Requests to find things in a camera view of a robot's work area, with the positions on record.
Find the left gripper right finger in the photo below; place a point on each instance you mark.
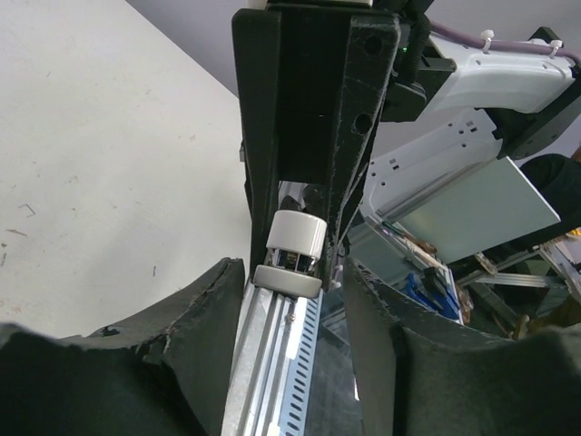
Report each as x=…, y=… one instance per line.
x=419, y=373

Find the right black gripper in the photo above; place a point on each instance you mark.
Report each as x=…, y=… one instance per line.
x=312, y=76

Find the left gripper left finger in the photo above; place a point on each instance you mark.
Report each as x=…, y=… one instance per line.
x=163, y=371

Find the white stapler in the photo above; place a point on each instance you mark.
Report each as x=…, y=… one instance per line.
x=294, y=248

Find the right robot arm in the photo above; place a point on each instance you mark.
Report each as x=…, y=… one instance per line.
x=528, y=93

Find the aluminium mounting rail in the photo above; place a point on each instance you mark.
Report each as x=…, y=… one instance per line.
x=258, y=369

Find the white slotted cable duct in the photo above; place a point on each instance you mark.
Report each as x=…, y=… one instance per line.
x=299, y=355

